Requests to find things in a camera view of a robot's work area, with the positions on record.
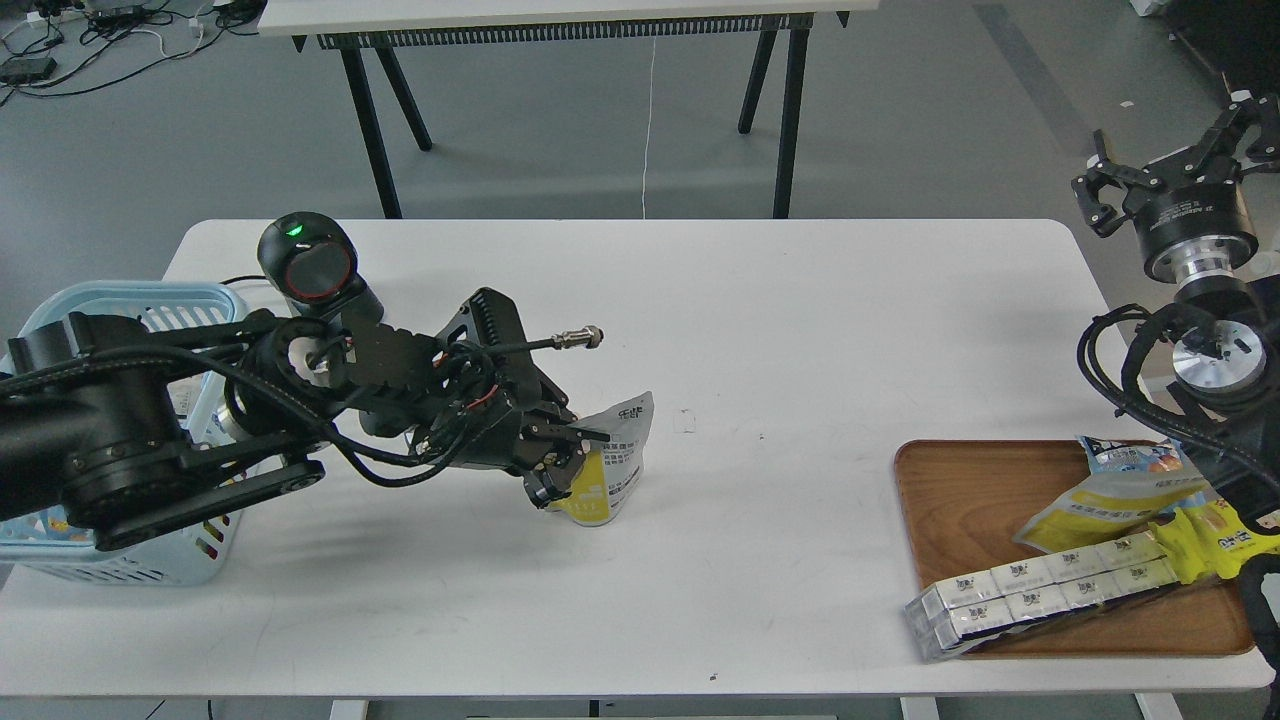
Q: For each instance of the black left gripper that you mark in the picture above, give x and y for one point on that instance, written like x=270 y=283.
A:
x=536 y=443

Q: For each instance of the yellow white snack pouch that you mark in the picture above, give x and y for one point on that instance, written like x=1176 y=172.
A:
x=612 y=468

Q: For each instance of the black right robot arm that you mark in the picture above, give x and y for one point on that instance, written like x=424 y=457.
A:
x=1203 y=369

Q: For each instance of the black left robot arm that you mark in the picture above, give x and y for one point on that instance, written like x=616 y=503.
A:
x=135 y=425

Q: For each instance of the white snack package in basket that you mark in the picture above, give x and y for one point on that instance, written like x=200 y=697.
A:
x=194 y=401

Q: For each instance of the white boxed snack multipack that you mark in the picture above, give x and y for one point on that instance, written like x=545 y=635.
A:
x=958 y=614

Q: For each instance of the blue snack bag in basket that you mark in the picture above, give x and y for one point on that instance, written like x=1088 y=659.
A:
x=43 y=526

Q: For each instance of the light blue plastic basket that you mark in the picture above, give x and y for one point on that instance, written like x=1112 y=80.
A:
x=188 y=556

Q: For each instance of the yellow snack packet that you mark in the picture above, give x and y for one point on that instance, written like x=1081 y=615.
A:
x=1209 y=541

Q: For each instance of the black barcode scanner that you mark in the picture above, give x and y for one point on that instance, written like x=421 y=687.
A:
x=311 y=260

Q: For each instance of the brown wooden tray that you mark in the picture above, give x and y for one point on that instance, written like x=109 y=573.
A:
x=962 y=501

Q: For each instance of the background table with black legs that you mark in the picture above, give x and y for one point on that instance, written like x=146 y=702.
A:
x=353 y=28

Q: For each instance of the yellow white pouch on tray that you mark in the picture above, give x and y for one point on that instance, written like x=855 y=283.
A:
x=1107 y=504

